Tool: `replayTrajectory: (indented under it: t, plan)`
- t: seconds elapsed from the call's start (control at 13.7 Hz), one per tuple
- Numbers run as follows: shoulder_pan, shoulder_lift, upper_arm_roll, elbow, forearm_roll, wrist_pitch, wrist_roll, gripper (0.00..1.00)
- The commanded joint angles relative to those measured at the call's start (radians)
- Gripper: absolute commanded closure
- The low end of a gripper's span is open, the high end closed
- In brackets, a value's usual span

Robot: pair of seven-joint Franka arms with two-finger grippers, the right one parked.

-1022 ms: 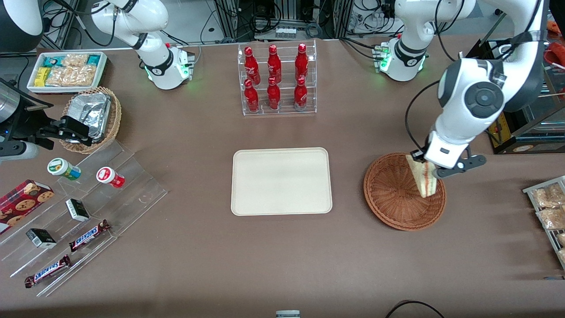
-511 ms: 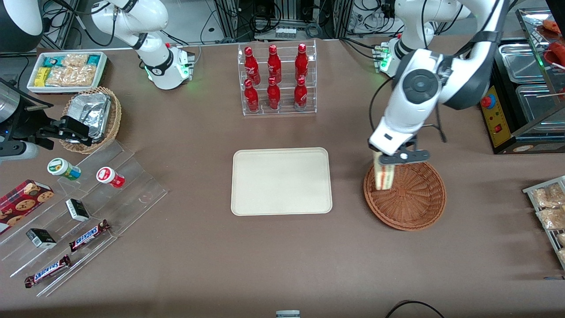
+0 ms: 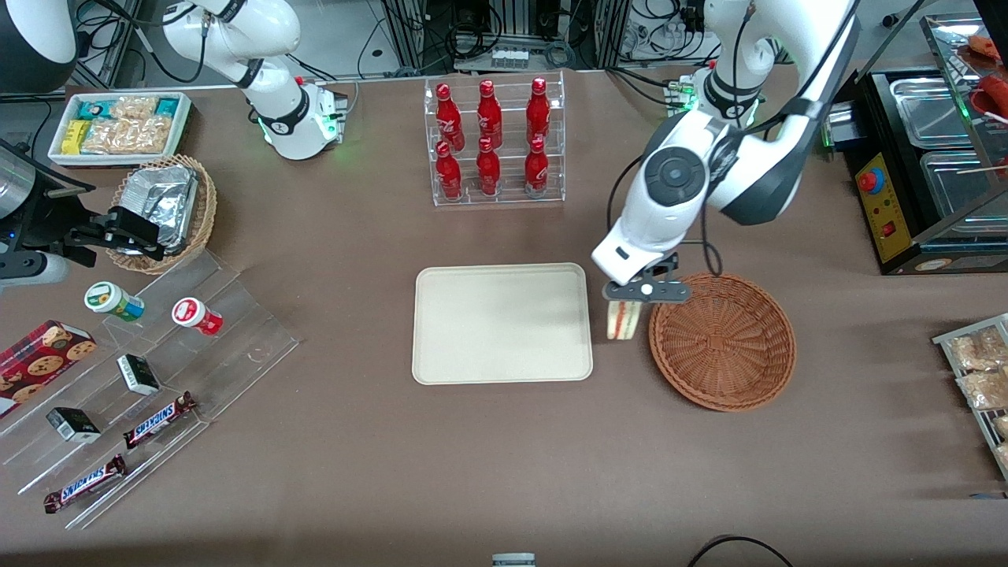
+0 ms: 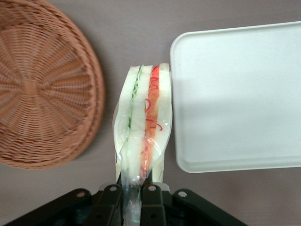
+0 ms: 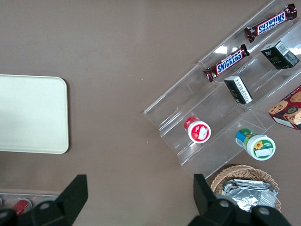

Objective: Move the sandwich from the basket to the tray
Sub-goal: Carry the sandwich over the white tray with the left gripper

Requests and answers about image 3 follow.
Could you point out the red lidded snack jar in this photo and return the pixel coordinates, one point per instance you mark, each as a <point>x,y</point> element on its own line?
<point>197,315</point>

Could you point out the stainless steel food pan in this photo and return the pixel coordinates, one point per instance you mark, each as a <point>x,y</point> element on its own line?
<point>933,110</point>
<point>957,185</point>

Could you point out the clear acrylic stepped display stand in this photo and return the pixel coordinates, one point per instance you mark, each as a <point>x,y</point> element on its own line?
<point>31,457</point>
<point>244,346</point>

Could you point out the black food warmer cabinet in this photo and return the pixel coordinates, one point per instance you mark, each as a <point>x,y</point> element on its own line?
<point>898,236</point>

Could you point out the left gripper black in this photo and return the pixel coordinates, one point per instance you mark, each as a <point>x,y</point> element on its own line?
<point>661,269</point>

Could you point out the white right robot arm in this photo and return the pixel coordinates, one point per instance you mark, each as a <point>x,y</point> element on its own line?
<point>293,118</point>

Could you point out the clear bag of pastries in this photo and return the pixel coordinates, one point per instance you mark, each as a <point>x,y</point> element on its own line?
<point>1004,455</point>
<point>975,350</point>
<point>1002,427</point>
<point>984,388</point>

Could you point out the large black carton box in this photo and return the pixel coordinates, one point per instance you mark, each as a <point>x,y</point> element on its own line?
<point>72,425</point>

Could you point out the small black carton box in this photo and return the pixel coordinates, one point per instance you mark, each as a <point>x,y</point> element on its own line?
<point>138,375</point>

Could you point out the red chocolate chip cookie box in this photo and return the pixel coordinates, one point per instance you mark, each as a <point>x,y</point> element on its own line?
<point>39,362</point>

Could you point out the Snickers chocolate bar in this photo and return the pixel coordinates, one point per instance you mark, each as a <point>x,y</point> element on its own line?
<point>160,420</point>
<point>83,482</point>

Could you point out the red food item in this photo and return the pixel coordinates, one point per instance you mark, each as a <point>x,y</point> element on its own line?
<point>988,44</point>
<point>994,101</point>

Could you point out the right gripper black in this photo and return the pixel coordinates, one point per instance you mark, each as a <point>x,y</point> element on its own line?
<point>57,214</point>

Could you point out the triangle cut white bread sandwich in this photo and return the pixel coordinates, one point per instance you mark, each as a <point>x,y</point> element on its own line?
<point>622,321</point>

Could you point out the red emergency stop button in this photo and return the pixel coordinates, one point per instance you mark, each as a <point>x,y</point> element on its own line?
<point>869,181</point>

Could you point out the small grey white device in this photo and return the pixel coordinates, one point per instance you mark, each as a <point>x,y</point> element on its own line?
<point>513,561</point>

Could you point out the clear acrylic bottle rack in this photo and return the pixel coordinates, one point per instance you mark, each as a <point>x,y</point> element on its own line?
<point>508,197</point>

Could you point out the silver foil wrapped pack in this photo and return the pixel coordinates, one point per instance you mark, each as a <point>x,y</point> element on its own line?
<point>157,181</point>
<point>177,220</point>

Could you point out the light wicker basket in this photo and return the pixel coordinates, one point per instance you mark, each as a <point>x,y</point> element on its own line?
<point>201,228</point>

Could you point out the brown wicker basket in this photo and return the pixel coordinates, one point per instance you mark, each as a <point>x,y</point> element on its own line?
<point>724,342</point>

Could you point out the white rectangular snack bin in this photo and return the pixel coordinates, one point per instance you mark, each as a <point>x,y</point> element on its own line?
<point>57,150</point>

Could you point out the white power strip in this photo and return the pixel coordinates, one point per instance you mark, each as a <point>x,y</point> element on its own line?
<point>508,57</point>

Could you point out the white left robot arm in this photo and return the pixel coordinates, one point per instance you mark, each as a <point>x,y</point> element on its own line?
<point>669,206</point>

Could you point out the yellow snack packet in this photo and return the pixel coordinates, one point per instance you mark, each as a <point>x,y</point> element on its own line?
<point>75,136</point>

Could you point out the aluminium frame post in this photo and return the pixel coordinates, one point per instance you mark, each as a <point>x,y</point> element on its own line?
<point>610,31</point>
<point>405,31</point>
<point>118,43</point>

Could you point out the cream rectangular plastic tray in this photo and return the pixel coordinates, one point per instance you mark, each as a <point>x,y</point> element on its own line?
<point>504,323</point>

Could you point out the clear bag of crackers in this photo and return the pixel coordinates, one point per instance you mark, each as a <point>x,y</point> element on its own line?
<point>153,134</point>
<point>106,138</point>
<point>134,107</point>

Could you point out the green sunflower snack jar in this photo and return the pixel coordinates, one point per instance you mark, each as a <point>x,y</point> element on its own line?
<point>114,302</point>

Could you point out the red drink bottle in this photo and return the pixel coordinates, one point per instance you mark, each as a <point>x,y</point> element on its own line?
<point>449,172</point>
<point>489,110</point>
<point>447,110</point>
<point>536,165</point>
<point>488,167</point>
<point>538,106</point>

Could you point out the teal snack packet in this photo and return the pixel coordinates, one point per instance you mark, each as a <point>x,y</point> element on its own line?
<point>94,109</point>
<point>167,106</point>

